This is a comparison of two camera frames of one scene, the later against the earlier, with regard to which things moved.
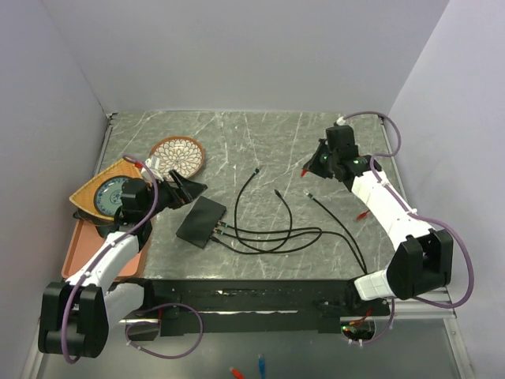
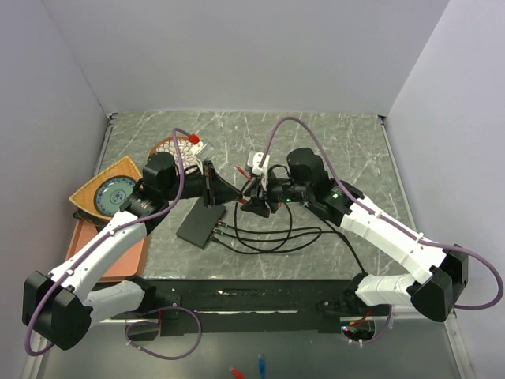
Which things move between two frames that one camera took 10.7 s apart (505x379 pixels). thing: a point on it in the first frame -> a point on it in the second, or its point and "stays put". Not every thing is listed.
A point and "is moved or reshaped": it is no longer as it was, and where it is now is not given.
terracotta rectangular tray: x=86 y=241 stays put
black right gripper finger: x=321 y=162 -> x=258 y=205
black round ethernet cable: x=319 y=229 -> x=263 y=249
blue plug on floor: x=262 y=365 stays put
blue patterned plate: x=108 y=195 stays put
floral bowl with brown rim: x=180 y=153 stays put
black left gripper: x=191 y=190 -> x=215 y=189
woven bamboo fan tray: x=84 y=197 stays put
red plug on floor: x=237 y=373 stays put
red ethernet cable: x=304 y=171 is moved or reshaped
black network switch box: x=201 y=222 stays put
